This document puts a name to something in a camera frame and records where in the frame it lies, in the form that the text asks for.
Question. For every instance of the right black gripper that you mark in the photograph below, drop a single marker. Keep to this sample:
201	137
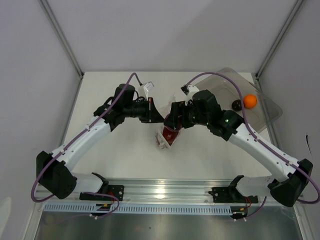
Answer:
178	109

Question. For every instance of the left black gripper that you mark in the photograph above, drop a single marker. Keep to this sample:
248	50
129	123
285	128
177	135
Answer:
151	115

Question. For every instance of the dark red apple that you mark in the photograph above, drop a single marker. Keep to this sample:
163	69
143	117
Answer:
169	135

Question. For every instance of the clear zip top bag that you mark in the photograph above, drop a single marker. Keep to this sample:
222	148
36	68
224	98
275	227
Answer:
164	111

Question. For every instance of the red grape bunch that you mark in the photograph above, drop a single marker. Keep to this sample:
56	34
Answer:
158	141

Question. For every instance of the orange fruit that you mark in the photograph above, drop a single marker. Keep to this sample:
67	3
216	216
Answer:
250	101

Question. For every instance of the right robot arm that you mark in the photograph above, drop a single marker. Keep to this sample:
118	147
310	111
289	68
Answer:
289	176

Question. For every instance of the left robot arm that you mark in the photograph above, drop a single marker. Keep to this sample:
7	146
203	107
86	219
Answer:
54	169

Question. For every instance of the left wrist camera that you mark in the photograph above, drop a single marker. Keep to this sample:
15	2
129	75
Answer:
144	89

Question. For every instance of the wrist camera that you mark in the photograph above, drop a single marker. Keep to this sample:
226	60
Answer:
189	91
144	89

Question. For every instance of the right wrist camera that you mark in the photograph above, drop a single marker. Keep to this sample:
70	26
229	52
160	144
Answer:
189	91

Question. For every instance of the aluminium mounting rail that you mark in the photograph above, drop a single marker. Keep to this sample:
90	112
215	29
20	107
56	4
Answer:
144	191

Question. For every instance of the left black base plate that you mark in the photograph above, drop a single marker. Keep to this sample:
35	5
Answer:
112	192

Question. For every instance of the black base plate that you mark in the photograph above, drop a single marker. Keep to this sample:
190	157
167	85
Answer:
112	192
230	195

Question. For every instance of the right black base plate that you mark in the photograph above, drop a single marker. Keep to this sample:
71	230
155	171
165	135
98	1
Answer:
230	195

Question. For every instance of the slotted cable duct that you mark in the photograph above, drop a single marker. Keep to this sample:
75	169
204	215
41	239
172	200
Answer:
130	208

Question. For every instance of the left aluminium frame post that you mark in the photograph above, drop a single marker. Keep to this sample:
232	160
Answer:
52	19

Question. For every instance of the aluminium frame post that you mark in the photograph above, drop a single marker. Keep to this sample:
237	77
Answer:
52	19
284	29

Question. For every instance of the right aluminium frame post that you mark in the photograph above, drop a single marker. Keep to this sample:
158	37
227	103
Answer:
284	29

